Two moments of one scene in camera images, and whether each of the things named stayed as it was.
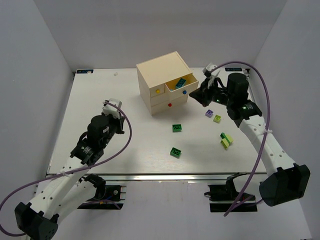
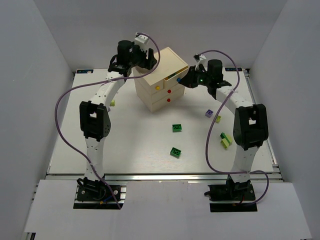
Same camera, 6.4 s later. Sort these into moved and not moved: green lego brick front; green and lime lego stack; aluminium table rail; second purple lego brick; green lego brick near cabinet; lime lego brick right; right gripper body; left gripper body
Moved: right gripper body; left gripper body
Not moved: green lego brick near cabinet; aluminium table rail; second purple lego brick; green and lime lego stack; lime lego brick right; green lego brick front
